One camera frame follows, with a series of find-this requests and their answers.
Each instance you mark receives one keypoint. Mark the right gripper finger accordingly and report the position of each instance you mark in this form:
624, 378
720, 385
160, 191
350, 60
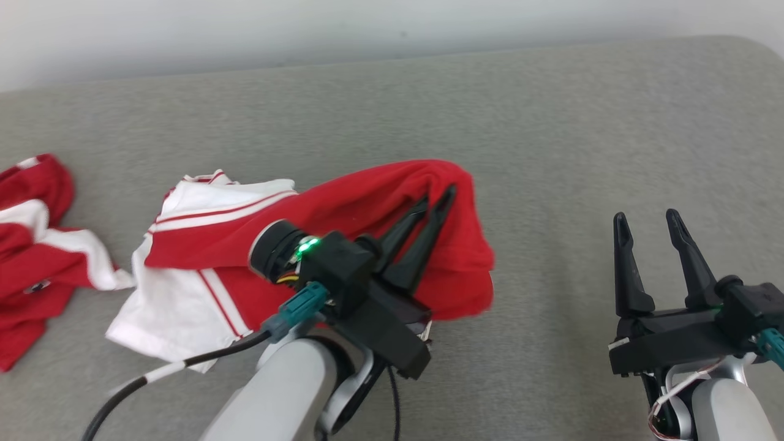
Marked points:
695, 269
631, 275

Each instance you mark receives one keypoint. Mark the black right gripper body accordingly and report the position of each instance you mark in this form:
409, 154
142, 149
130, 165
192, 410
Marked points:
667, 340

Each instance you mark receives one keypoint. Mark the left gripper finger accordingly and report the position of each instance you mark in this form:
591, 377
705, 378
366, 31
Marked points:
422, 251
398, 242

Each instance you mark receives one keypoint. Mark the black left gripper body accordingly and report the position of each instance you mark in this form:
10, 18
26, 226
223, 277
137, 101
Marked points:
386, 331

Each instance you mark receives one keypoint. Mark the red white striped jersey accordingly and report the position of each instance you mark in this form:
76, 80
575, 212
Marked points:
361, 202

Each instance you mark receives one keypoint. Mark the red shorts with Bulls print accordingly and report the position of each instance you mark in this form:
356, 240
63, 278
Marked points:
30, 263

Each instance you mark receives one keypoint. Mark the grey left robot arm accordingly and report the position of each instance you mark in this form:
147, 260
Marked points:
275, 392

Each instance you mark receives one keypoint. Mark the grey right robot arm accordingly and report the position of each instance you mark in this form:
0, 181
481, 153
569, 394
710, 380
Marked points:
729, 404

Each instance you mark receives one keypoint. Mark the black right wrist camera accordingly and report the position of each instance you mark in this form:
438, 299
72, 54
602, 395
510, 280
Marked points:
750, 306

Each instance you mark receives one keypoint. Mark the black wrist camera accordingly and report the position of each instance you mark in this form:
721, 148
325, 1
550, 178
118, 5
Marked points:
337, 269
750, 306

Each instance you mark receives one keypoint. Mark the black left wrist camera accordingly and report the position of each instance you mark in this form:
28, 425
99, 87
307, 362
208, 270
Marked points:
337, 269

